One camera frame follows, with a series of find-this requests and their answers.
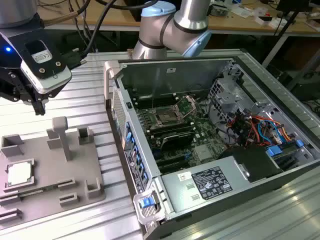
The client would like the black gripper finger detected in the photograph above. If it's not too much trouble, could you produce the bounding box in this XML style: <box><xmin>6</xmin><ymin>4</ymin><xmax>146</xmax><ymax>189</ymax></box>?
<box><xmin>39</xmin><ymin>85</ymin><xmax>64</xmax><ymax>116</ymax></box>
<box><xmin>7</xmin><ymin>70</ymin><xmax>41</xmax><ymax>116</ymax></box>

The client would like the silver CPU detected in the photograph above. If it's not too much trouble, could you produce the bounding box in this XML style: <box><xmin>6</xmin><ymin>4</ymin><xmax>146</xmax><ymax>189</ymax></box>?
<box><xmin>6</xmin><ymin>162</ymin><xmax>35</xmax><ymax>187</ymax></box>

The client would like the black RAM slot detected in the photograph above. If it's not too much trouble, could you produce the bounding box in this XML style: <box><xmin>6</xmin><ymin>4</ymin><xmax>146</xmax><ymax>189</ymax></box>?
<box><xmin>147</xmin><ymin>121</ymin><xmax>195</xmax><ymax>131</ymax></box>
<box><xmin>135</xmin><ymin>97</ymin><xmax>176</xmax><ymax>106</ymax></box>
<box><xmin>148</xmin><ymin>125</ymin><xmax>196</xmax><ymax>135</ymax></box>
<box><xmin>134</xmin><ymin>93</ymin><xmax>176</xmax><ymax>101</ymax></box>

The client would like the CPU socket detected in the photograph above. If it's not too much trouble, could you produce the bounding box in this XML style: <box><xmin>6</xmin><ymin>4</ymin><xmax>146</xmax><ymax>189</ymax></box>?
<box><xmin>149</xmin><ymin>106</ymin><xmax>181</xmax><ymax>127</ymax></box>

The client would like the black expansion slot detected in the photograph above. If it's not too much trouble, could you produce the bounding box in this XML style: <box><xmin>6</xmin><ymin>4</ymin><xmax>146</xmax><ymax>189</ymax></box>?
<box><xmin>156</xmin><ymin>155</ymin><xmax>189</xmax><ymax>166</ymax></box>
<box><xmin>159</xmin><ymin>161</ymin><xmax>191</xmax><ymax>174</ymax></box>

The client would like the grey parts rack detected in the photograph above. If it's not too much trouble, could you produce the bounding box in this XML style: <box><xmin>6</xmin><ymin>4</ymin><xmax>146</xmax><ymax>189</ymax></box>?
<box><xmin>0</xmin><ymin>116</ymin><xmax>107</xmax><ymax>230</ymax></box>

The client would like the green RAM stick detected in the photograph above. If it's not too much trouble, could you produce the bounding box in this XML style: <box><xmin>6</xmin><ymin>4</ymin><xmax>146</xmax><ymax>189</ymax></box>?
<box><xmin>19</xmin><ymin>189</ymin><xmax>48</xmax><ymax>198</ymax></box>

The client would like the wooden desk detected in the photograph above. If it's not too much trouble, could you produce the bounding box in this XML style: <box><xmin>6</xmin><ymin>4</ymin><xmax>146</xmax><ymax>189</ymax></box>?
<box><xmin>37</xmin><ymin>0</ymin><xmax>320</xmax><ymax>38</ymax></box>

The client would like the open grey PC case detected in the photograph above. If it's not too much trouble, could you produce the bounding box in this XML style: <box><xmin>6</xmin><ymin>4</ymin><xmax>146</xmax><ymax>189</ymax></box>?
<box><xmin>103</xmin><ymin>55</ymin><xmax>320</xmax><ymax>240</ymax></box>

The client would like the black graphics card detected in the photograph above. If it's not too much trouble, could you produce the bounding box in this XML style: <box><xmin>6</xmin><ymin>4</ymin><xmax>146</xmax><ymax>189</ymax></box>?
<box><xmin>159</xmin><ymin>131</ymin><xmax>195</xmax><ymax>151</ymax></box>

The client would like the blue case latch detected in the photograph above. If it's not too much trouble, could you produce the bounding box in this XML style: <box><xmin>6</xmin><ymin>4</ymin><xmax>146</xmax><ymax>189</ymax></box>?
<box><xmin>139</xmin><ymin>197</ymin><xmax>155</xmax><ymax>209</ymax></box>

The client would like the metal socket cover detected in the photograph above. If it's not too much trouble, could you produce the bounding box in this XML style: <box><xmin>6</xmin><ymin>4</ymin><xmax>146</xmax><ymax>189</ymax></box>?
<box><xmin>174</xmin><ymin>94</ymin><xmax>199</xmax><ymax>119</ymax></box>

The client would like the silver power supply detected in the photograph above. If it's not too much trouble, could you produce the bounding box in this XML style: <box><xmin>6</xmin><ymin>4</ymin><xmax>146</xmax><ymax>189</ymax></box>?
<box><xmin>159</xmin><ymin>156</ymin><xmax>285</xmax><ymax>213</ymax></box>

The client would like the green motherboard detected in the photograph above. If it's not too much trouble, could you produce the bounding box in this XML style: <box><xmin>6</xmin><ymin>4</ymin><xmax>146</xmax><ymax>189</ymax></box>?
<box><xmin>134</xmin><ymin>92</ymin><xmax>227</xmax><ymax>176</ymax></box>

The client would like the silver chipset heatsink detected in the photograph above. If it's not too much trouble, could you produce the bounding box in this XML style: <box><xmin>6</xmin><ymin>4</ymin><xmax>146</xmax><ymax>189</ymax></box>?
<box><xmin>193</xmin><ymin>144</ymin><xmax>214</xmax><ymax>163</ymax></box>

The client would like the silver perforated drive cage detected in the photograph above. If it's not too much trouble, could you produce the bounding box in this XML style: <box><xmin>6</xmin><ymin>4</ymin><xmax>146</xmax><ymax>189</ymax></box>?
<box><xmin>207</xmin><ymin>77</ymin><xmax>253</xmax><ymax>121</ymax></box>

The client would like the black plastic shroud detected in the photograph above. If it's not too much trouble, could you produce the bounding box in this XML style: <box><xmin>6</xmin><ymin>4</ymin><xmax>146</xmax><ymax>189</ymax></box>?
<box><xmin>219</xmin><ymin>146</ymin><xmax>285</xmax><ymax>183</ymax></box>

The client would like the small white box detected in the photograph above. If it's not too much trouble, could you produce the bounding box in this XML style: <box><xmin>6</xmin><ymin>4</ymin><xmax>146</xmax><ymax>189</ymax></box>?
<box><xmin>254</xmin><ymin>14</ymin><xmax>274</xmax><ymax>26</ymax></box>

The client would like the blue disk carrier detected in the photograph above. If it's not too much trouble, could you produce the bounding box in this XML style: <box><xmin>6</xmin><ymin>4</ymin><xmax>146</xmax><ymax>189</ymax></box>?
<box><xmin>266</xmin><ymin>146</ymin><xmax>283</xmax><ymax>159</ymax></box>

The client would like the black monitor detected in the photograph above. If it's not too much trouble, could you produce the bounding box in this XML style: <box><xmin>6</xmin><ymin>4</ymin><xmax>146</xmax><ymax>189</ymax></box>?
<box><xmin>276</xmin><ymin>0</ymin><xmax>311</xmax><ymax>12</ymax></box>

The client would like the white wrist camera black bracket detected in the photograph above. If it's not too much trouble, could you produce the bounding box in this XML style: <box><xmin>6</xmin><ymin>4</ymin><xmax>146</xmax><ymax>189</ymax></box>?
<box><xmin>19</xmin><ymin>34</ymin><xmax>73</xmax><ymax>95</ymax></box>

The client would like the black camera cable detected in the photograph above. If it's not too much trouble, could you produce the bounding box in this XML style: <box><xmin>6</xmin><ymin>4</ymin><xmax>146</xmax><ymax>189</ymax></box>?
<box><xmin>59</xmin><ymin>0</ymin><xmax>161</xmax><ymax>70</ymax></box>

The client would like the braided brown cable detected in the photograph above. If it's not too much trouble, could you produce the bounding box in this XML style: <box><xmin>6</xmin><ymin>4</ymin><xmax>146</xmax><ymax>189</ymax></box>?
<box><xmin>44</xmin><ymin>10</ymin><xmax>79</xmax><ymax>26</ymax></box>

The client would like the blue wire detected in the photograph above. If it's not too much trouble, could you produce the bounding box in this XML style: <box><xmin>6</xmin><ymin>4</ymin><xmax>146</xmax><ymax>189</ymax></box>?
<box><xmin>257</xmin><ymin>119</ymin><xmax>287</xmax><ymax>145</ymax></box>

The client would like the orange wire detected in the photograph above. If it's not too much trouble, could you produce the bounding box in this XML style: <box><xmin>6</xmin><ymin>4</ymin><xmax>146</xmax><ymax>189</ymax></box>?
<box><xmin>246</xmin><ymin>114</ymin><xmax>295</xmax><ymax>148</ymax></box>

